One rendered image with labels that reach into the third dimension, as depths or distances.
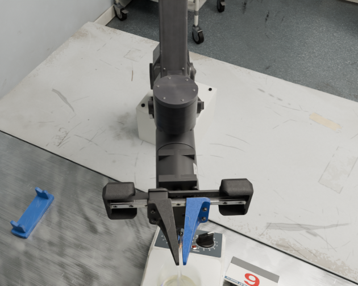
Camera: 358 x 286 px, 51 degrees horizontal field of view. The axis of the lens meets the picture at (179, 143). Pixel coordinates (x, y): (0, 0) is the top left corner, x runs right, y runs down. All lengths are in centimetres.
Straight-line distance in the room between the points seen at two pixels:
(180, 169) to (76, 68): 68
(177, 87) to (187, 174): 11
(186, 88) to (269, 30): 244
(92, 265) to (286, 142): 51
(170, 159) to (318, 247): 40
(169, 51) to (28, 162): 48
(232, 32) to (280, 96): 184
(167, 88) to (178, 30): 9
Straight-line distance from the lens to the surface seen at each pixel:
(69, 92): 103
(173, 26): 53
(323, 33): 299
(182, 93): 46
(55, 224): 80
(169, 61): 54
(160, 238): 69
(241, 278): 70
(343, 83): 260
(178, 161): 49
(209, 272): 63
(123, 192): 46
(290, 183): 85
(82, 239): 77
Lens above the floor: 158
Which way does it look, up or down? 51 degrees down
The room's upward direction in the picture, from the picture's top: 1 degrees clockwise
